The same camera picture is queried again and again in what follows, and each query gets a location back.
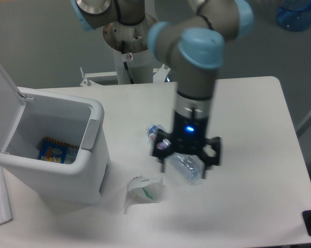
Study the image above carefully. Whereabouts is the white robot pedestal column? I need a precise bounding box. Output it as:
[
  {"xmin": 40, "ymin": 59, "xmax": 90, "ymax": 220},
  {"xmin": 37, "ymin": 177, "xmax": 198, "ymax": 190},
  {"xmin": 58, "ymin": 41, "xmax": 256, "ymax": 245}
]
[{"xmin": 103, "ymin": 14, "xmax": 157, "ymax": 85}]

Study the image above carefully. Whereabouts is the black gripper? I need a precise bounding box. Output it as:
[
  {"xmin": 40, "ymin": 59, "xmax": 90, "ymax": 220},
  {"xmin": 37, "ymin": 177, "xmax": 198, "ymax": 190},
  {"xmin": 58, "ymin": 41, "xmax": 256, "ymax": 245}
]
[{"xmin": 151, "ymin": 112, "xmax": 222, "ymax": 179}]

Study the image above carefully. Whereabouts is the blue water jug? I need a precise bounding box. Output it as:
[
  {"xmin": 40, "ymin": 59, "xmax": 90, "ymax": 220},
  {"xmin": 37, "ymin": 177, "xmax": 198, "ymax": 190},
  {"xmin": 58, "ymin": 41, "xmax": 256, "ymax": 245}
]
[{"xmin": 275, "ymin": 1, "xmax": 311, "ymax": 32}]

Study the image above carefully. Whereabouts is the crushed clear plastic bottle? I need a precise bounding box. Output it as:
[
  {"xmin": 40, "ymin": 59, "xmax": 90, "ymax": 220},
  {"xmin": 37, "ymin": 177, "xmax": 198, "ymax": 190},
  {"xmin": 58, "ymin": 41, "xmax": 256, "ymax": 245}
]
[{"xmin": 146, "ymin": 123, "xmax": 202, "ymax": 184}]

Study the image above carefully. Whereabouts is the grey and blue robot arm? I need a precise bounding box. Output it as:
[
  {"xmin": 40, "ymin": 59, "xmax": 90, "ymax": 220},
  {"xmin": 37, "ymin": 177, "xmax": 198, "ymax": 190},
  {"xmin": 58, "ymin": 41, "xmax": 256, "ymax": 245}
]
[{"xmin": 71, "ymin": 1, "xmax": 254, "ymax": 170}]

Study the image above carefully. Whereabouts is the white push-button trash can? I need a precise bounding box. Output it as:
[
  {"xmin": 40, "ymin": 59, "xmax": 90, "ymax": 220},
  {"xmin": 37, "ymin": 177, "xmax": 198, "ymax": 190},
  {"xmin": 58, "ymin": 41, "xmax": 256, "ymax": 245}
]
[{"xmin": 0, "ymin": 64, "xmax": 110, "ymax": 205}]

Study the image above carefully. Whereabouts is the crumpled white paper wrapper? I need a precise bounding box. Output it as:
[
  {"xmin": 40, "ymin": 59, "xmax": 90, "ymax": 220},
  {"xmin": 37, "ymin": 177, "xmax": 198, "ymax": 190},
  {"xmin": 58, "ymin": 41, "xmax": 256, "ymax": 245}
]
[{"xmin": 123, "ymin": 176, "xmax": 164, "ymax": 213}]

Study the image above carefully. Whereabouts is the white pedestal foot bracket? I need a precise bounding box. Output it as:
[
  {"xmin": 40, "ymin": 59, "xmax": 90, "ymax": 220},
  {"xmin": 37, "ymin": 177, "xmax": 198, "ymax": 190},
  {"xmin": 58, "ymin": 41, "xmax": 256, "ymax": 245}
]
[{"xmin": 80, "ymin": 64, "xmax": 175, "ymax": 87}]

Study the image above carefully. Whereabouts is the blue snack packet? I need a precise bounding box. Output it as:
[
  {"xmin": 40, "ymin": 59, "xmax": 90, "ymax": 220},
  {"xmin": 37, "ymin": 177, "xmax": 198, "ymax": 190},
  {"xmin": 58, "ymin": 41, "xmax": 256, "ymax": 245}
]
[{"xmin": 38, "ymin": 137, "xmax": 79, "ymax": 164}]

